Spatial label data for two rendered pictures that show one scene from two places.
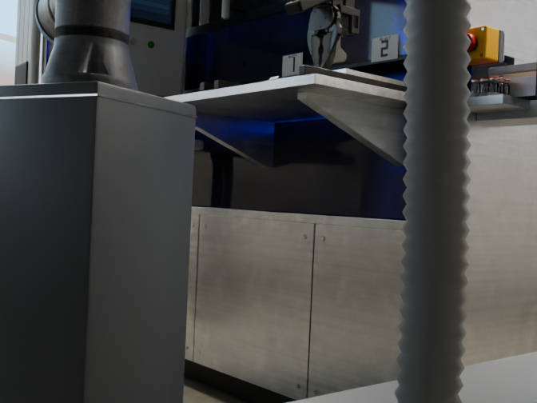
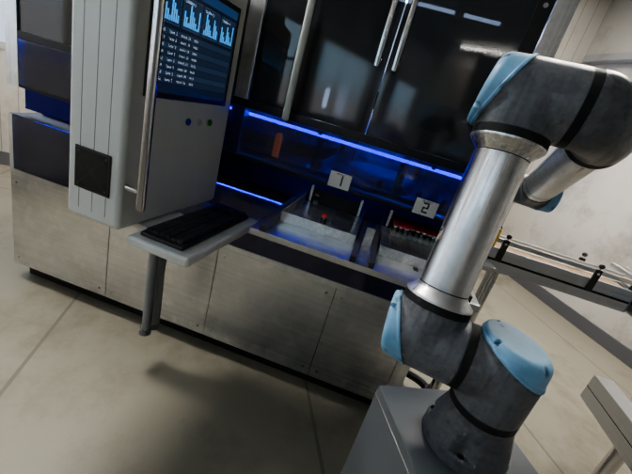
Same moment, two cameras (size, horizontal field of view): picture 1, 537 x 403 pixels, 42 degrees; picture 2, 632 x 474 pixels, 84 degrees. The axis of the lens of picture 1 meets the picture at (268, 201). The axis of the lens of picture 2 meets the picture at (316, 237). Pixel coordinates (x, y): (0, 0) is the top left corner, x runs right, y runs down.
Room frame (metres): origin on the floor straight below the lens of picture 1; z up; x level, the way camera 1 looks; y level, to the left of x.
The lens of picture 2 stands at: (1.00, 0.90, 1.28)
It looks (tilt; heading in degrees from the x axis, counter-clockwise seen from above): 21 degrees down; 317
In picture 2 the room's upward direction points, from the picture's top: 16 degrees clockwise
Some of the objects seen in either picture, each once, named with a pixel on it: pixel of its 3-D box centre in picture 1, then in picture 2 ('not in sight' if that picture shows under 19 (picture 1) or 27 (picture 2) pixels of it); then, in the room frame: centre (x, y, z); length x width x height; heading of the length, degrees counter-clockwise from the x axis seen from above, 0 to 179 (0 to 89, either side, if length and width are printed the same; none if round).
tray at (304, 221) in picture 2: not in sight; (326, 215); (1.92, 0.02, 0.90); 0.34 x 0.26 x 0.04; 130
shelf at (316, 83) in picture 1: (287, 106); (366, 242); (1.74, -0.04, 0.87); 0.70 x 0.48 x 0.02; 40
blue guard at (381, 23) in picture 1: (196, 61); (226, 126); (2.36, 0.27, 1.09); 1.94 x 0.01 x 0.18; 40
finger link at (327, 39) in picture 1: (336, 56); not in sight; (1.49, -0.13, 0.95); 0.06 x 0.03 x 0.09; 130
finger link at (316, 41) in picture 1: (325, 57); not in sight; (1.51, -0.11, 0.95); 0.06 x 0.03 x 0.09; 130
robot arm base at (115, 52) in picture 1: (90, 65); (474, 421); (1.12, 0.29, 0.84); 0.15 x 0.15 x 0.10
